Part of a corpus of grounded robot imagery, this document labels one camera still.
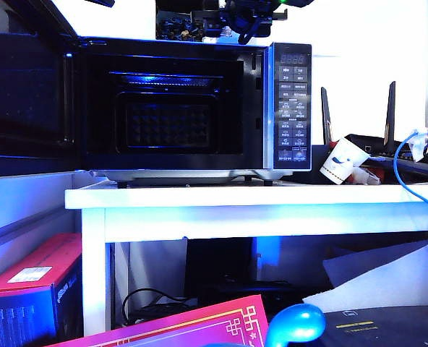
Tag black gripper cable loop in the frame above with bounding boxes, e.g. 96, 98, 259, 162
237, 20, 260, 46

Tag small red white packet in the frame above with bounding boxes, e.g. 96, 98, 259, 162
349, 164, 385, 185

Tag blue glossy rounded knob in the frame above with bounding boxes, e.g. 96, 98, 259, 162
264, 303, 327, 347

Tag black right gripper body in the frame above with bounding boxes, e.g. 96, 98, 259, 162
190, 0, 289, 38

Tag black router with antennas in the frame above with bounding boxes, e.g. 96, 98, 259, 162
289, 80, 428, 185

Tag white table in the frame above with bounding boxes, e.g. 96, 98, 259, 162
64, 182, 428, 337

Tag blue network cable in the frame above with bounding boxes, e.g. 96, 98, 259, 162
393, 132, 428, 218

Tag pink box with gold pattern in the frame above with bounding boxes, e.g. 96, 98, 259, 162
47, 294, 269, 347

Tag black power cable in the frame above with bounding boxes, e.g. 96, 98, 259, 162
121, 287, 200, 326

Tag black Midea microwave oven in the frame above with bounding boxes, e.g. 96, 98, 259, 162
76, 35, 313, 189

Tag white paper sheet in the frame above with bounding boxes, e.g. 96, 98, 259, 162
302, 238, 428, 314

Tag black computer case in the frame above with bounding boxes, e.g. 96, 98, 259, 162
184, 236, 330, 321

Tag black box with yellow label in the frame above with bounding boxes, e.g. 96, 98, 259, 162
318, 305, 428, 347

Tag red and blue carton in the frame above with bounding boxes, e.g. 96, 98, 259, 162
0, 233, 84, 347

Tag black glass microwave door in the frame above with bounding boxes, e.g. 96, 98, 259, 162
0, 0, 88, 178

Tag white paper cup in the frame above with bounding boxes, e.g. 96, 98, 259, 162
319, 137, 370, 186

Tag white tape wad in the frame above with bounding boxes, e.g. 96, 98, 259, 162
408, 127, 428, 162

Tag frosted office partition panel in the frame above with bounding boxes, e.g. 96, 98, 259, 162
0, 169, 74, 254

